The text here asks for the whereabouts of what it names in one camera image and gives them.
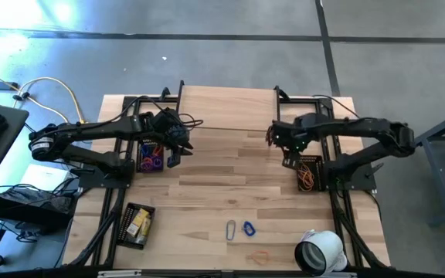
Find dark grey bag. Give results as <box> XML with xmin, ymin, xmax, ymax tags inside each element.
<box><xmin>0</xmin><ymin>187</ymin><xmax>73</xmax><ymax>213</ymax></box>

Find white flat box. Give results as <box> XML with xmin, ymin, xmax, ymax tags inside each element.
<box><xmin>20</xmin><ymin>164</ymin><xmax>71</xmax><ymax>192</ymax></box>

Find black mesh basket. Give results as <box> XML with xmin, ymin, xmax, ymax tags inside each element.
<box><xmin>295</xmin><ymin>154</ymin><xmax>327</xmax><ymax>193</ymax></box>
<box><xmin>136</xmin><ymin>138</ymin><xmax>165</xmax><ymax>174</ymax></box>

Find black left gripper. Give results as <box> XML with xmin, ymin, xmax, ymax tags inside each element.
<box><xmin>152</xmin><ymin>109</ymin><xmax>195</xmax><ymax>156</ymax></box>

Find yellow power cable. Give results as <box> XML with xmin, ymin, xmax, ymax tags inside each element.
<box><xmin>0</xmin><ymin>64</ymin><xmax>92</xmax><ymax>128</ymax></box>

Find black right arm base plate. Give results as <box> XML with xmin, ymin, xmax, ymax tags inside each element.
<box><xmin>324</xmin><ymin>161</ymin><xmax>385</xmax><ymax>192</ymax></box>

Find black mesh flat tray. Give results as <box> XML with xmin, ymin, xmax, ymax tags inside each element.
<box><xmin>116</xmin><ymin>202</ymin><xmax>156</xmax><ymax>251</ymax></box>

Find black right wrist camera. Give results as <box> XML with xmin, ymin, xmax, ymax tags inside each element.
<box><xmin>282</xmin><ymin>149</ymin><xmax>301</xmax><ymax>170</ymax></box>

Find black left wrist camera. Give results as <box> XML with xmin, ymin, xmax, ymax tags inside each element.
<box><xmin>167</xmin><ymin>148</ymin><xmax>182</xmax><ymax>168</ymax></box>

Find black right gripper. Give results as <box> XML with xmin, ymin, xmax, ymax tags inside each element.
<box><xmin>267</xmin><ymin>114</ymin><xmax>318</xmax><ymax>152</ymax></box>

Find thin black cable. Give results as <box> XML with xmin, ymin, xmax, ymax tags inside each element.
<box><xmin>311</xmin><ymin>94</ymin><xmax>362</xmax><ymax>119</ymax></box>

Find grey-blue metal table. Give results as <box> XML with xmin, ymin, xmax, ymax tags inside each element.
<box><xmin>413</xmin><ymin>106</ymin><xmax>445</xmax><ymax>227</ymax></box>

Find white cylinder with dark lens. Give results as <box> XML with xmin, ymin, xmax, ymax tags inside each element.
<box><xmin>294</xmin><ymin>229</ymin><xmax>349</xmax><ymax>276</ymax></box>

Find black metal table frame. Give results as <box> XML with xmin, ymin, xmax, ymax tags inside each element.
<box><xmin>66</xmin><ymin>87</ymin><xmax>392</xmax><ymax>273</ymax></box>

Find wooden shelf riser black legs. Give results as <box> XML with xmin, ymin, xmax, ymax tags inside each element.
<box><xmin>173</xmin><ymin>80</ymin><xmax>282</xmax><ymax>134</ymax></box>

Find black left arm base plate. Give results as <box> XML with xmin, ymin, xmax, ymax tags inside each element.
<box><xmin>70</xmin><ymin>168</ymin><xmax>134</xmax><ymax>190</ymax></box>

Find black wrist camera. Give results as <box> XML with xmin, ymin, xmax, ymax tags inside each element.
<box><xmin>167</xmin><ymin>148</ymin><xmax>182</xmax><ymax>168</ymax></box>
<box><xmin>282</xmin><ymin>149</ymin><xmax>301</xmax><ymax>170</ymax></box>

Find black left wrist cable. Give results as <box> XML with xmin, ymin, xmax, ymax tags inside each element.
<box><xmin>100</xmin><ymin>95</ymin><xmax>205</xmax><ymax>132</ymax></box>

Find silver metal bracket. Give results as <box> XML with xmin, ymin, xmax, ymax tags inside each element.
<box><xmin>97</xmin><ymin>270</ymin><xmax>142</xmax><ymax>278</ymax></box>

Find black side table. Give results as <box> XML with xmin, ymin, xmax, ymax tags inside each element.
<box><xmin>0</xmin><ymin>100</ymin><xmax>73</xmax><ymax>266</ymax></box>

